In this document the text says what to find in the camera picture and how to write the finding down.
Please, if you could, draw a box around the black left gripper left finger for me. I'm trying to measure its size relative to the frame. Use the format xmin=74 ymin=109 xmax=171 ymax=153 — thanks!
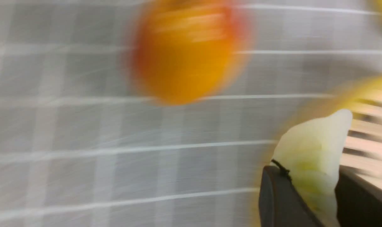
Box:
xmin=258 ymin=160 xmax=324 ymax=227

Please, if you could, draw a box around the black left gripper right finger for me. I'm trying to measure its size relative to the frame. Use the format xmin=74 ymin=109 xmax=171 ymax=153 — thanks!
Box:
xmin=335 ymin=166 xmax=382 ymax=227

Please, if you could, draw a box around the bamboo steamer tray yellow rim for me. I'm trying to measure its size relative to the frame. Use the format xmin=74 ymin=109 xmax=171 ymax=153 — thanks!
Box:
xmin=335 ymin=75 xmax=382 ymax=190

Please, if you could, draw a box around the pale yellow dumpling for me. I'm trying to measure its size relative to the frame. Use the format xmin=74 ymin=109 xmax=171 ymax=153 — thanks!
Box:
xmin=270 ymin=109 xmax=353 ymax=227

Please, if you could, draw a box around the orange red toy pear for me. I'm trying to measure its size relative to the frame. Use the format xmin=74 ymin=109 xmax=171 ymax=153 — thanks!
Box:
xmin=129 ymin=0 xmax=251 ymax=105

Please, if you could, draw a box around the grey checked tablecloth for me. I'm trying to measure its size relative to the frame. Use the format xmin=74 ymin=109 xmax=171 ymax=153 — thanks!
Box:
xmin=0 ymin=0 xmax=382 ymax=227

